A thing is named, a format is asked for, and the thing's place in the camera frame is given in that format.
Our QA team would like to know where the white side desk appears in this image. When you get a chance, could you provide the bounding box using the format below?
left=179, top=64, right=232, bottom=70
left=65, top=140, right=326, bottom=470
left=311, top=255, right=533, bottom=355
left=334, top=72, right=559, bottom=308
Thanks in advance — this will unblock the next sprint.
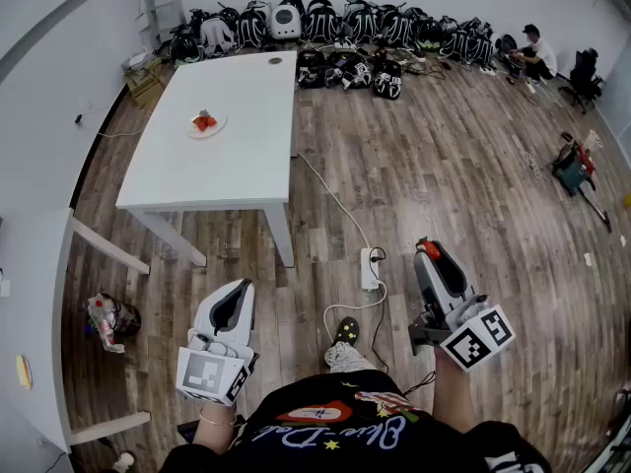
left=0, top=207, right=152, bottom=454

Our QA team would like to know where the white power cable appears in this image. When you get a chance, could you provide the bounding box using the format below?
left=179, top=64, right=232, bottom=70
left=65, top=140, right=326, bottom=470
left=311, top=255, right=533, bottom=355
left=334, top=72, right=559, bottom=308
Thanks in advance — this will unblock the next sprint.
left=297, top=152, right=372, bottom=250
left=321, top=278, right=388, bottom=345

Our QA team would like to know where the black gear bag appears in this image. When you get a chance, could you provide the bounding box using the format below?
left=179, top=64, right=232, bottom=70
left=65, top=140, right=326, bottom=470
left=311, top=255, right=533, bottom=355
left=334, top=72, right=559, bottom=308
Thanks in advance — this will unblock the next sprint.
left=371, top=58, right=403, bottom=101
left=324, top=50, right=374, bottom=92
left=295, top=49, right=327, bottom=90

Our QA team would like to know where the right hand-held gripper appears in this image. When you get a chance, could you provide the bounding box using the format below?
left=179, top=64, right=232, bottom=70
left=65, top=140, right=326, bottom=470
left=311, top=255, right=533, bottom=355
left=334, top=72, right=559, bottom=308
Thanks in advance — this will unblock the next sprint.
left=407, top=237, right=517, bottom=372

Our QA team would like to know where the person's black printed shirt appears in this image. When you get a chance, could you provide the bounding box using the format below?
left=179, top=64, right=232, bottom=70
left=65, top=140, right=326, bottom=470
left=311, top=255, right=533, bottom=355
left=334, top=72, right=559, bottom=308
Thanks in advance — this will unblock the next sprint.
left=161, top=369, right=554, bottom=473

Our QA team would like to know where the thin bracelet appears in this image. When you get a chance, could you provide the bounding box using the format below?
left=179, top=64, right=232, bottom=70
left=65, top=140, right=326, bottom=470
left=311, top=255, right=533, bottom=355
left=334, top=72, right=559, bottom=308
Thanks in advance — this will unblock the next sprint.
left=198, top=409, right=239, bottom=428

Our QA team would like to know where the white plate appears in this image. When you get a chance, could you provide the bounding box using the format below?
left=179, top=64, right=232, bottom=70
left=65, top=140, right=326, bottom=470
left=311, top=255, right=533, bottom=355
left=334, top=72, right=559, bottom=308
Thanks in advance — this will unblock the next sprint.
left=186, top=111, right=229, bottom=140

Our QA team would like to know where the black waste bin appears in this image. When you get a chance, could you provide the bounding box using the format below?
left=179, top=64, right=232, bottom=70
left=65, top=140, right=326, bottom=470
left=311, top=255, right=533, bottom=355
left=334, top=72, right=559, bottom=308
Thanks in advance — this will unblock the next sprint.
left=84, top=292, right=143, bottom=355

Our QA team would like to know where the white shelf unit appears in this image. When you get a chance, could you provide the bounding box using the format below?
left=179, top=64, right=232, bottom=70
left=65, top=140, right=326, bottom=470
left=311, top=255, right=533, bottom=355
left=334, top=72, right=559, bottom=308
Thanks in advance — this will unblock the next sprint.
left=134, top=0, right=184, bottom=54

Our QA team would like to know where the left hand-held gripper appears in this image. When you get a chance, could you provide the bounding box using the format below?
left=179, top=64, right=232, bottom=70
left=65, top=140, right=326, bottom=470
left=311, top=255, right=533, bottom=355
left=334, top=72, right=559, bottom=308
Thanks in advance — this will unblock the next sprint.
left=175, top=277, right=260, bottom=407

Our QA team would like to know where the person's black shoe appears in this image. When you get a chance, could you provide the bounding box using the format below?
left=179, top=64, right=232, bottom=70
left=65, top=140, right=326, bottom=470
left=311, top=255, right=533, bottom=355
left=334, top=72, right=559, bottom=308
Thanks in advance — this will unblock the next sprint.
left=330, top=315, right=361, bottom=349

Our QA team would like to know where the black power cable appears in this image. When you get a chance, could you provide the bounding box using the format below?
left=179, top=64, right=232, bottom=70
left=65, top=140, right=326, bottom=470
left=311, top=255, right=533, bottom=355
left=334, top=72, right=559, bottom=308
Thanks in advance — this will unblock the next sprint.
left=368, top=246, right=390, bottom=374

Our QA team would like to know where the row of black backpacks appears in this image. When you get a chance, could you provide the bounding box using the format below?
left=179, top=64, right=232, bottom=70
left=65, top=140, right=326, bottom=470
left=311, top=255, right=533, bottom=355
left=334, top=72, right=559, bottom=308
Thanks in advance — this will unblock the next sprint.
left=169, top=0, right=496, bottom=67

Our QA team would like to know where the green and red vacuum cleaner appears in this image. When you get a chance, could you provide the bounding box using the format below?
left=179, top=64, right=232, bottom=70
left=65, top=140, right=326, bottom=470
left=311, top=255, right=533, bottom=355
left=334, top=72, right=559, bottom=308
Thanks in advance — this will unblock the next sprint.
left=550, top=132, right=613, bottom=235

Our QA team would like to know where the person's light trouser leg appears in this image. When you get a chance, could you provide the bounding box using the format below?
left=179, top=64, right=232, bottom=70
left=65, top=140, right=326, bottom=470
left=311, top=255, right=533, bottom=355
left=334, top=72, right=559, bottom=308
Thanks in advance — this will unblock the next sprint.
left=323, top=340, right=379, bottom=375

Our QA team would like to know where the white table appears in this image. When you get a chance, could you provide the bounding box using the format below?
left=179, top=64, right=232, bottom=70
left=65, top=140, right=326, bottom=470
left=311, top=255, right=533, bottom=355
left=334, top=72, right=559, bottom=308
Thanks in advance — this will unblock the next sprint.
left=115, top=49, right=299, bottom=269

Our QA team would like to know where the person's right forearm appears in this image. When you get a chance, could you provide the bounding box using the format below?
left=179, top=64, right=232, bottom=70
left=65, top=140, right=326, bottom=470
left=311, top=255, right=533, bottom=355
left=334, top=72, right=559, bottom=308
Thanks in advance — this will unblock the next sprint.
left=432, top=346, right=477, bottom=434

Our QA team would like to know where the white round-window backpack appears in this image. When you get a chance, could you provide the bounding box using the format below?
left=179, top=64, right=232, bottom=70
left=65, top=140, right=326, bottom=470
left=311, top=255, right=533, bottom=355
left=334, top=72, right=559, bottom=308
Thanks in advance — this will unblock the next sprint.
left=269, top=2, right=303, bottom=41

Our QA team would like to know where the yellow object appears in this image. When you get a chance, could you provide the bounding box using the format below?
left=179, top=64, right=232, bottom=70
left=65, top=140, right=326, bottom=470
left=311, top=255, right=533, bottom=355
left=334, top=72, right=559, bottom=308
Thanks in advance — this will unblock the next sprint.
left=15, top=354, right=34, bottom=391

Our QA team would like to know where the person's left forearm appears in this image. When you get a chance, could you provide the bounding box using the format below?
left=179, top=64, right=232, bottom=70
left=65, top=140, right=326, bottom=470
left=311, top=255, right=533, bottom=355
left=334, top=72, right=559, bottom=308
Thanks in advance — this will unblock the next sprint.
left=191, top=395, right=239, bottom=456

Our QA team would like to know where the cardboard box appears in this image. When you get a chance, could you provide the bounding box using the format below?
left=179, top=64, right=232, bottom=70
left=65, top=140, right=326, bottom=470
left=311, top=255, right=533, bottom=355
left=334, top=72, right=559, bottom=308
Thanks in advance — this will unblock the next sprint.
left=122, top=55, right=168, bottom=108

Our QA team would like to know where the white power strip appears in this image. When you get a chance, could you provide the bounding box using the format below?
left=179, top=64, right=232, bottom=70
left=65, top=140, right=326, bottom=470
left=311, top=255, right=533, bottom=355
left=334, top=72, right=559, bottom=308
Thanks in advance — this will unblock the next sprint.
left=360, top=246, right=382, bottom=293

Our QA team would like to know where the black office chair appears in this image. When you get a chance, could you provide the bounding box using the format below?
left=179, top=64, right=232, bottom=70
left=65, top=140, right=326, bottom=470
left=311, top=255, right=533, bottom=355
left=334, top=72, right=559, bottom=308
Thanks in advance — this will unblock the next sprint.
left=558, top=47, right=606, bottom=115

